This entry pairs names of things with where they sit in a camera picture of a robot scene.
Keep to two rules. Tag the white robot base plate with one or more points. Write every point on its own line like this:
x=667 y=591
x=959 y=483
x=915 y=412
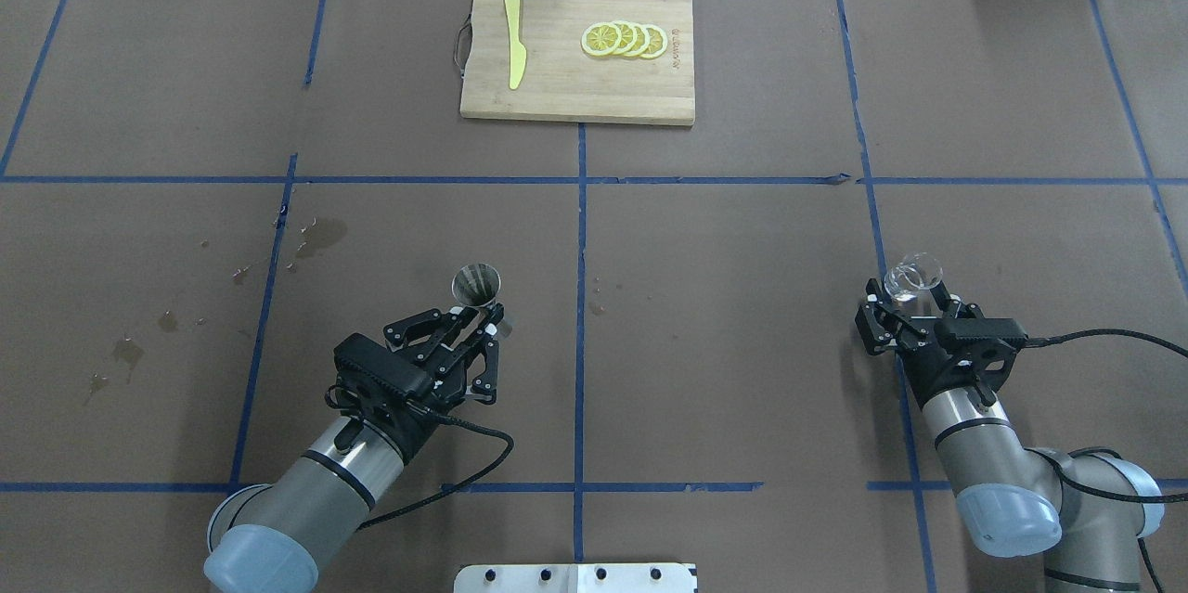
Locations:
x=579 y=577

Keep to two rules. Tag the wooden cutting board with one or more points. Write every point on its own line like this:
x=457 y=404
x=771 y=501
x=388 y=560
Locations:
x=562 y=83

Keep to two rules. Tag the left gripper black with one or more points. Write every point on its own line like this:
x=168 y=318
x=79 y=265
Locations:
x=444 y=386

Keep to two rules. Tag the steel jigger cup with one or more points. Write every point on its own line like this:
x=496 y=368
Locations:
x=477 y=286

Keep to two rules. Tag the clear glass measuring cup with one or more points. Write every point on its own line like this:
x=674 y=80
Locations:
x=914 y=275

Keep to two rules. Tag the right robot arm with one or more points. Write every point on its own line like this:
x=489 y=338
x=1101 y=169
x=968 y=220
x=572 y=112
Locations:
x=1087 y=513

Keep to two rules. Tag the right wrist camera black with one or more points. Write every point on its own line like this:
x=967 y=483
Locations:
x=956 y=334

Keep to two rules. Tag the lemon slice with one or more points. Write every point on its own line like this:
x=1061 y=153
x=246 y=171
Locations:
x=658 y=42
x=601 y=39
x=628 y=37
x=642 y=41

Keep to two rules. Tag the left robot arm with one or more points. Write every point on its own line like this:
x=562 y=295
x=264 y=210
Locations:
x=278 y=537

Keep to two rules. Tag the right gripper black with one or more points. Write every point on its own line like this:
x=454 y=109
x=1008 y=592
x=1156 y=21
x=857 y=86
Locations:
x=922 y=368

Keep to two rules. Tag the yellow plastic knife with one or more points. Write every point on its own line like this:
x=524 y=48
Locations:
x=517 y=49

